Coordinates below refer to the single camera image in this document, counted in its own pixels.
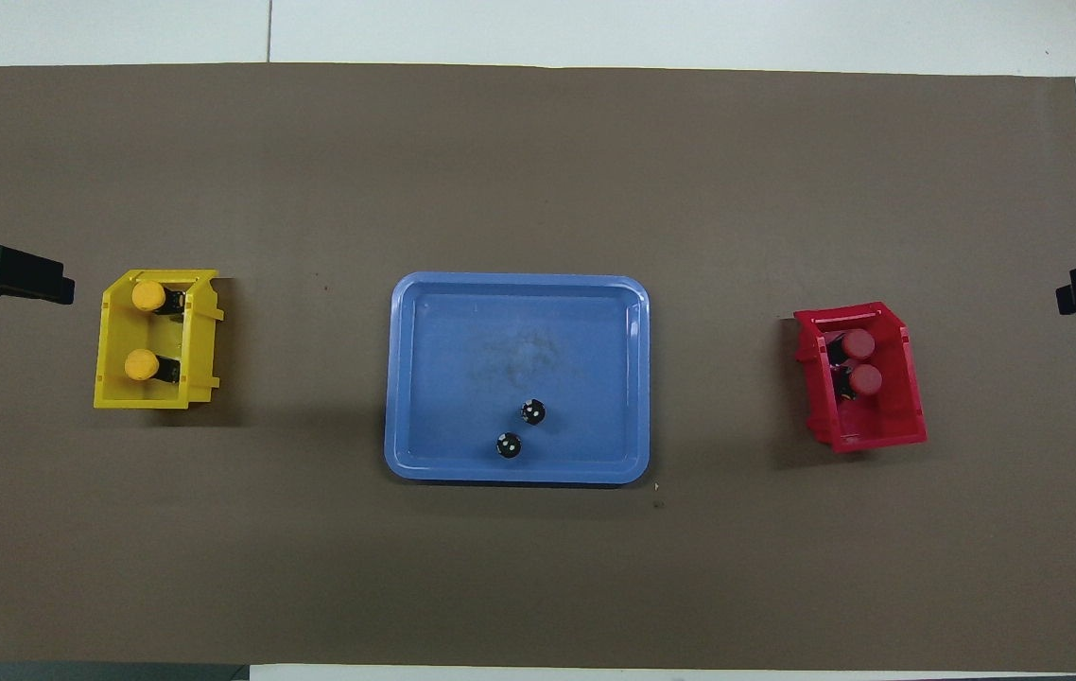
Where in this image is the brown table mat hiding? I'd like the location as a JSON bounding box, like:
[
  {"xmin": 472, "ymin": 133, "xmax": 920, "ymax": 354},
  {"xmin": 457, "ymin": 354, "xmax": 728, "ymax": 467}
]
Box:
[{"xmin": 0, "ymin": 62, "xmax": 1076, "ymax": 669}]

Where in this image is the yellow plastic bin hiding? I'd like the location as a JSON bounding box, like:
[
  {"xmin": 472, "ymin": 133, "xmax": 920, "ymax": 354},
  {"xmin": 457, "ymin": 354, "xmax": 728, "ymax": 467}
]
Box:
[{"xmin": 93, "ymin": 269, "xmax": 225, "ymax": 410}]

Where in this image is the blue plastic tray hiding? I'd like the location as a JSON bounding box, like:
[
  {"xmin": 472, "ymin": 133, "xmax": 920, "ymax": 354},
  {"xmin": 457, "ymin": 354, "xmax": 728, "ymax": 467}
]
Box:
[{"xmin": 384, "ymin": 271, "xmax": 651, "ymax": 486}]

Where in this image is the red push button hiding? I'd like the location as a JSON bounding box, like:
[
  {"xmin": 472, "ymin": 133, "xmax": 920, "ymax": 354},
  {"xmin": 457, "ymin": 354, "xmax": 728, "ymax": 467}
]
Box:
[
  {"xmin": 836, "ymin": 364, "xmax": 884, "ymax": 400},
  {"xmin": 827, "ymin": 327, "xmax": 876, "ymax": 365}
]

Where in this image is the red plastic bin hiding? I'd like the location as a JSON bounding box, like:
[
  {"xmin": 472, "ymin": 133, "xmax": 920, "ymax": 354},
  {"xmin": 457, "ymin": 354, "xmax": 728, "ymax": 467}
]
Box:
[{"xmin": 792, "ymin": 302, "xmax": 928, "ymax": 454}]

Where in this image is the yellow push button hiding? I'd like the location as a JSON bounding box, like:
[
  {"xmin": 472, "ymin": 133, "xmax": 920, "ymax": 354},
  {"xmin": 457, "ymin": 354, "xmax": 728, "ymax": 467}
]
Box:
[
  {"xmin": 124, "ymin": 348, "xmax": 183, "ymax": 384},
  {"xmin": 130, "ymin": 280, "xmax": 187, "ymax": 315}
]

